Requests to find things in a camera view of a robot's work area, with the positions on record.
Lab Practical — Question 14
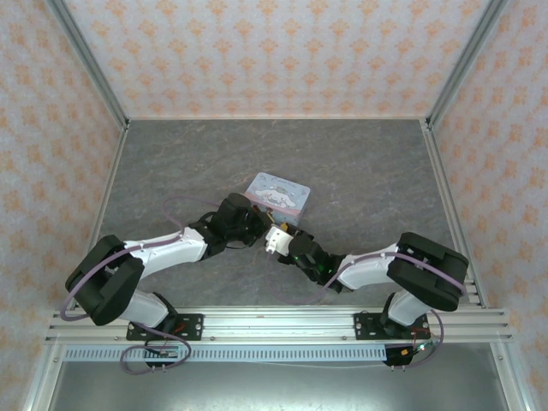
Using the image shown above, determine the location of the aluminium frame post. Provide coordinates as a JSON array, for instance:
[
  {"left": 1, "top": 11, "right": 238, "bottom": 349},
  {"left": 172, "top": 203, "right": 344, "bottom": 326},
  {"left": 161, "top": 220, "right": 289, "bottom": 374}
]
[
  {"left": 45, "top": 0, "right": 131, "bottom": 130},
  {"left": 425, "top": 0, "right": 511, "bottom": 132}
]

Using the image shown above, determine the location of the white slotted cable duct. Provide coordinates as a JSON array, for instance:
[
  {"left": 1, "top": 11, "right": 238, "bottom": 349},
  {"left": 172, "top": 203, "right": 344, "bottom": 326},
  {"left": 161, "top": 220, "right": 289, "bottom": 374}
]
[{"left": 63, "top": 344, "right": 390, "bottom": 363}]

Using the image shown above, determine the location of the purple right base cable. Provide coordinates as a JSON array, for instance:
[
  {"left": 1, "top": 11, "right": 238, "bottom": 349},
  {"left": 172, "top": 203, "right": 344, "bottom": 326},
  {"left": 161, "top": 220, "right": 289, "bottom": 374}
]
[{"left": 384, "top": 307, "right": 445, "bottom": 370}]

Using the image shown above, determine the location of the small circuit board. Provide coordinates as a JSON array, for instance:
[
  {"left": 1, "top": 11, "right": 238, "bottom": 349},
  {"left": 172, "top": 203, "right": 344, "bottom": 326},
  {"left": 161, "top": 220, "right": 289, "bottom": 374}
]
[
  {"left": 145, "top": 346, "right": 180, "bottom": 359},
  {"left": 400, "top": 340, "right": 434, "bottom": 357}
]

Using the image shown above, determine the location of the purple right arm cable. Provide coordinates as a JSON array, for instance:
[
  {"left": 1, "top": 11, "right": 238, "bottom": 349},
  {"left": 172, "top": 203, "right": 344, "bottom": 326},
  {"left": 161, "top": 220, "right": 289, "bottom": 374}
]
[{"left": 265, "top": 247, "right": 467, "bottom": 307}]

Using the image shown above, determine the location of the aluminium table side rail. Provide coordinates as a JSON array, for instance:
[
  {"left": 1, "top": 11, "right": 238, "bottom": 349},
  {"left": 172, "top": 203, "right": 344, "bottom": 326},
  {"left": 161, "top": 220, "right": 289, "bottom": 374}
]
[{"left": 420, "top": 121, "right": 526, "bottom": 411}]

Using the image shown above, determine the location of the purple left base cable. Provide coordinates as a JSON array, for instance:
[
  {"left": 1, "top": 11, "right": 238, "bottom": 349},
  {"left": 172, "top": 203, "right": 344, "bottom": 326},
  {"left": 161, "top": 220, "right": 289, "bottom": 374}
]
[{"left": 121, "top": 328, "right": 193, "bottom": 376}]

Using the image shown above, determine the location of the aluminium frame cross rail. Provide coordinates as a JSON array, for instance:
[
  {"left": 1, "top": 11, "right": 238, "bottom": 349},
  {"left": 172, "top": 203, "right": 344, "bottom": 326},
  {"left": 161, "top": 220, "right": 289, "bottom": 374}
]
[{"left": 45, "top": 305, "right": 513, "bottom": 344}]

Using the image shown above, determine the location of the pale blue cartoon tin box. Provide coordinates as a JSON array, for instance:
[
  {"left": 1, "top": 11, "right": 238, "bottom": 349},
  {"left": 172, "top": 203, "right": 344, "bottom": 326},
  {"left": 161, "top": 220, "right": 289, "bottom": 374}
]
[{"left": 246, "top": 171, "right": 312, "bottom": 228}]

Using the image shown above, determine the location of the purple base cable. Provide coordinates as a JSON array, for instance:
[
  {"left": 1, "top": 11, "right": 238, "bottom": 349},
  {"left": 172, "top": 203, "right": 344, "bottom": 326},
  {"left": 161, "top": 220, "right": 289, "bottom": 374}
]
[
  {"left": 384, "top": 307, "right": 445, "bottom": 370},
  {"left": 121, "top": 328, "right": 193, "bottom": 376}
]

